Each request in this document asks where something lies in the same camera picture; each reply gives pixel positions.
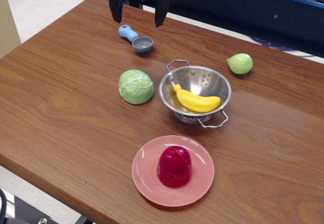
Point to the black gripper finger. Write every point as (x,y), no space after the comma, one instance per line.
(116,8)
(161,10)

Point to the small steel colander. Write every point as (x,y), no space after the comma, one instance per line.
(198,80)

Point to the yellow toy banana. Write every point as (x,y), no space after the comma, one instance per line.
(196,103)

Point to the green toy cabbage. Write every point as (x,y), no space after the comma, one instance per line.
(136,87)

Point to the green toy pear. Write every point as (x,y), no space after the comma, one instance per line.
(240,63)

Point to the beige cabinet side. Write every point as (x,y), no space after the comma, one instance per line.
(9,34)

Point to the red toy half fruit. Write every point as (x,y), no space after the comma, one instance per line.
(174,167)

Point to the pink plastic plate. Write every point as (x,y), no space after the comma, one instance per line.
(144,172)

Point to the blue handled grey scoop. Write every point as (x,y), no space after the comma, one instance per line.
(140,44)

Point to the black metal frame rail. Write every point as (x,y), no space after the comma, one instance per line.
(296,24)

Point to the black table leg bracket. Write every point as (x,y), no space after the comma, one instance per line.
(25,213)

